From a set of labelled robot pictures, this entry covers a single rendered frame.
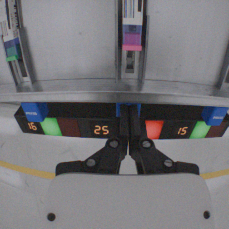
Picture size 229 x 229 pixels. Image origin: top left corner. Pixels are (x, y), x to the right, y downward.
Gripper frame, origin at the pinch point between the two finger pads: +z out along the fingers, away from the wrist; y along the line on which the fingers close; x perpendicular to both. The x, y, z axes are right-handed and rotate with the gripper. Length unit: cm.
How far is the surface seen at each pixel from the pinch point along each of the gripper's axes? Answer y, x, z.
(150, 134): 3.5, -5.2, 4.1
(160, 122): 4.4, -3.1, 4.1
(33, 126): -13.8, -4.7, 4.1
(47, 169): -47, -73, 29
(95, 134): -4.1, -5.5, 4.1
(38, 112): -9.9, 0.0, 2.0
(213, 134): 14.4, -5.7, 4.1
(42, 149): -50, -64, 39
